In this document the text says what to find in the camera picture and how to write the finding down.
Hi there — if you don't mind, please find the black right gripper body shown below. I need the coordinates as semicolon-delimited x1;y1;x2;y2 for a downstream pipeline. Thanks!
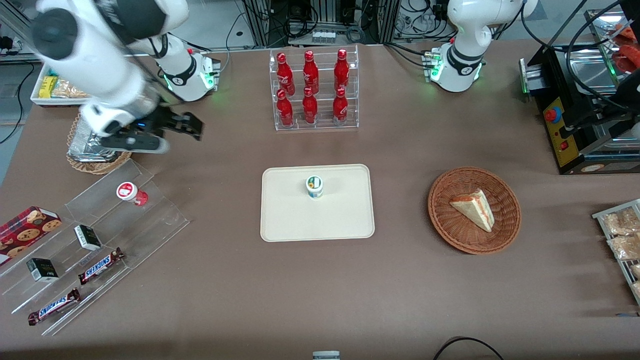
125;107;177;138

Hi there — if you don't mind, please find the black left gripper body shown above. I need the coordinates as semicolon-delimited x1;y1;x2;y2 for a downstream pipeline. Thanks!
615;70;640;113

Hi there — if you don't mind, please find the green gum bottle white lid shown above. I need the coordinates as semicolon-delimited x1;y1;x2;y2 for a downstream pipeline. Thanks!
305;175;324;200

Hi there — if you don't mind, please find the red gum bottle white lid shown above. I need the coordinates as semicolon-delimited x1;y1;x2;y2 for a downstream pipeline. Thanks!
116;181;149;207

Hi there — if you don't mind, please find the cream plastic tray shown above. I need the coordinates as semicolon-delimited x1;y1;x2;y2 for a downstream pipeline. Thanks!
260;164;376;243

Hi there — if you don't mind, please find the black food warmer yellow panel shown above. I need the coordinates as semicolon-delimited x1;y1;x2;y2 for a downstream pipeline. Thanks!
519;9;640;176

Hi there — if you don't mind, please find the red food pack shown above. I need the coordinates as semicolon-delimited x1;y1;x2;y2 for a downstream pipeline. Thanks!
614;26;640;74

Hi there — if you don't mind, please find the small flat wicker basket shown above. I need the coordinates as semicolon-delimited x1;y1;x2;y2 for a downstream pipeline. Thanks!
66;112;134;176

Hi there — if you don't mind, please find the silver foil pack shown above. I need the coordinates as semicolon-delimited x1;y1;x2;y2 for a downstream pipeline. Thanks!
67;117;127;164

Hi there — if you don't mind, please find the clear orange snack bag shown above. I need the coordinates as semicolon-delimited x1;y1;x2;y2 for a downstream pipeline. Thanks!
51;78;92;99

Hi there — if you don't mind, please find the red cola bottle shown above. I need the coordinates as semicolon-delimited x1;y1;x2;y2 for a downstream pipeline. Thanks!
302;50;320;95
332;87;349;125
276;52;296;96
333;48;350;93
302;87;319;125
276;89;295;128

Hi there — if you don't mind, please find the clear acrylic stepped shelf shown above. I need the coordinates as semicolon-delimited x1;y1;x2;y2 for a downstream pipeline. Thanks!
0;159;191;337

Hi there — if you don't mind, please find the yellow snack pack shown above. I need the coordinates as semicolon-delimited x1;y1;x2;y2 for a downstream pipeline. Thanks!
39;76;59;100

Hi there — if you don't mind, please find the white plastic bin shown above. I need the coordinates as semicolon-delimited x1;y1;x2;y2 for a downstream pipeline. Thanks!
30;75;97;107

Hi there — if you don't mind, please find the wrapped triangle sandwich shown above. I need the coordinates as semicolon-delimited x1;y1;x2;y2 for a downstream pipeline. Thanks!
449;188;496;233

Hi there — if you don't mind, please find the clear acrylic bottle rack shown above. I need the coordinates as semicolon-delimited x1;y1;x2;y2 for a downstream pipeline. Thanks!
269;45;360;132

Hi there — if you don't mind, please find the small black box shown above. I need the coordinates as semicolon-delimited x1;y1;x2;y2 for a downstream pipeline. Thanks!
26;257;60;284
74;224;103;252

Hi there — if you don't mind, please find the brown snickers bar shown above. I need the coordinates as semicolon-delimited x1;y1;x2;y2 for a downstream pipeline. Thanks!
77;247;125;286
27;288;82;327

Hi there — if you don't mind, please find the round brown wicker basket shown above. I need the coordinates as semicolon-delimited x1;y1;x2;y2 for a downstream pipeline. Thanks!
427;166;522;256

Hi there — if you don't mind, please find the red cookie box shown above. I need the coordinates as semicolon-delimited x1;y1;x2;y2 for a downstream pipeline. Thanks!
0;206;63;266

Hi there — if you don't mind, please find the thick black cable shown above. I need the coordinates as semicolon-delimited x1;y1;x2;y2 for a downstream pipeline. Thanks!
564;0;640;112
520;0;592;52

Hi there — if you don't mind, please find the aluminium frame rack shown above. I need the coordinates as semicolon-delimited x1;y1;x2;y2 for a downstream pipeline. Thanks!
242;0;402;47

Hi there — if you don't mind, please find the thin black cable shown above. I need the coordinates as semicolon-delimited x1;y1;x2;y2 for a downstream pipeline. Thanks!
0;75;27;146

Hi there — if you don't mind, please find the black cable loop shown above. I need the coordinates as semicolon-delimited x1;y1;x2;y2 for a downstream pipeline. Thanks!
432;337;506;360

